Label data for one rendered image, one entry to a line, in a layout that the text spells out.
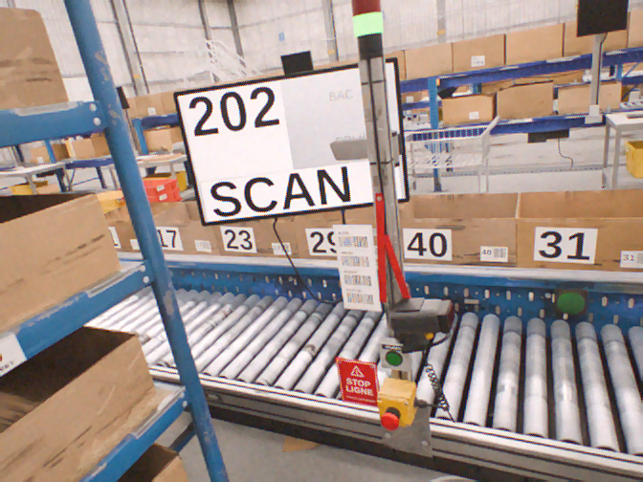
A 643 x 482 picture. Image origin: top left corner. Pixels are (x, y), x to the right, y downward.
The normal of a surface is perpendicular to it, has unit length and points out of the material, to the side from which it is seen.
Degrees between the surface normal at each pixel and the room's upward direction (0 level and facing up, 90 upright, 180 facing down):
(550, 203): 90
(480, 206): 89
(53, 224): 90
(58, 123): 90
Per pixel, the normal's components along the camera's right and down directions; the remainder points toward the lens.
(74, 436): 0.91, 0.03
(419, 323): -0.41, 0.37
